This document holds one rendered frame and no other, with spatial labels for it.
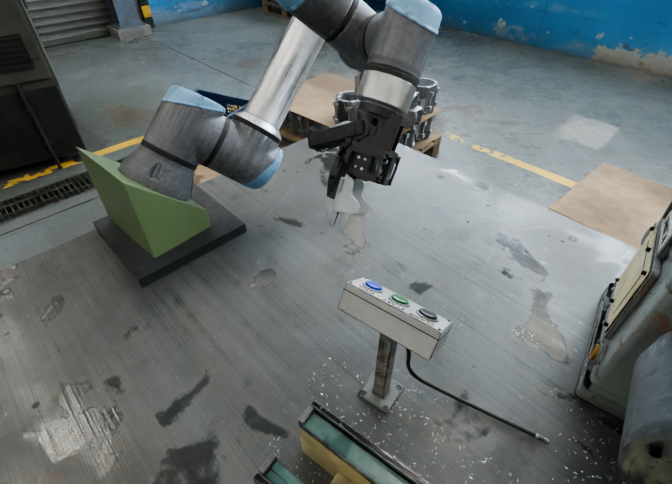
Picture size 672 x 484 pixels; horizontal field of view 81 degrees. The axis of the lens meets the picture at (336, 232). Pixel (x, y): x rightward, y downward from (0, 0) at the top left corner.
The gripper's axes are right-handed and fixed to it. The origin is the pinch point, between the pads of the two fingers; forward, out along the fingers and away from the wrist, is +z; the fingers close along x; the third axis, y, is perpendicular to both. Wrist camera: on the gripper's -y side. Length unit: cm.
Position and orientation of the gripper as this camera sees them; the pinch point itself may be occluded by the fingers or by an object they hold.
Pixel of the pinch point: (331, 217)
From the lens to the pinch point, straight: 70.4
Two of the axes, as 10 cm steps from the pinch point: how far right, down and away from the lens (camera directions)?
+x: 4.9, -0.2, 8.7
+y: 8.1, 3.8, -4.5
